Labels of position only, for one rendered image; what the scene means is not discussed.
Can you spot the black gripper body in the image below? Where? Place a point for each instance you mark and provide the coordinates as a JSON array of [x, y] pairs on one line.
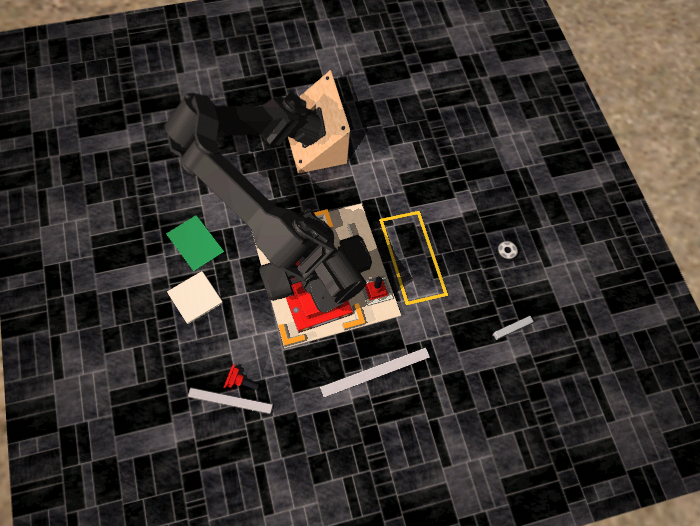
[[276, 281]]

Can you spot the green flat square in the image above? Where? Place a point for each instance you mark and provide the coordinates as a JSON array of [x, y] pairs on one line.
[[194, 242]]

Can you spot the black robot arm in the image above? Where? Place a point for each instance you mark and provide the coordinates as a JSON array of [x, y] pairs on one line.
[[282, 236]]

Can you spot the white flat bar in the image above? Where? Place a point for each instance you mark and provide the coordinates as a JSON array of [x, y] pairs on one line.
[[230, 401]]

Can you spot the light grey flat bar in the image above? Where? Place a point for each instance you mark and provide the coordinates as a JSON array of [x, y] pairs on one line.
[[513, 328], [374, 372]]

